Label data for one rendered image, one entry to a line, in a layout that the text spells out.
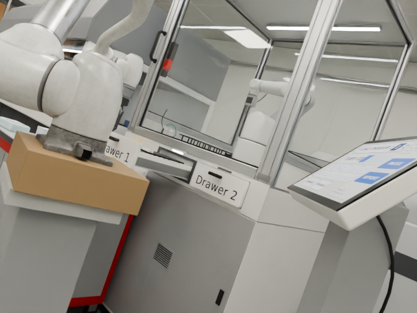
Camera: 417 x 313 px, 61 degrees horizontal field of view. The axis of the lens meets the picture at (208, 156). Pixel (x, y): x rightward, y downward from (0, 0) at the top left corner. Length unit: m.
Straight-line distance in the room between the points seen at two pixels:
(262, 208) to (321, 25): 0.73
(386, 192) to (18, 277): 0.86
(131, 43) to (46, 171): 1.66
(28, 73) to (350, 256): 0.91
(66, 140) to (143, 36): 1.60
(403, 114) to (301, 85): 3.35
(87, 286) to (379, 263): 1.34
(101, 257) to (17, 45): 1.11
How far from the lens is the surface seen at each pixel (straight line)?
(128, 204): 0.95
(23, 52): 1.04
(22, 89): 1.01
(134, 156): 1.39
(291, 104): 1.40
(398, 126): 4.67
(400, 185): 0.76
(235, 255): 1.42
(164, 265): 1.67
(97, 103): 0.96
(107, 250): 1.83
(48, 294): 1.07
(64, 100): 0.97
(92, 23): 2.30
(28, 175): 0.87
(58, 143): 0.96
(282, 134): 1.38
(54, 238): 1.00
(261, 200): 1.37
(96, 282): 1.89
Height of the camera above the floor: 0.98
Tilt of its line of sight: 1 degrees down
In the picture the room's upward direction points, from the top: 20 degrees clockwise
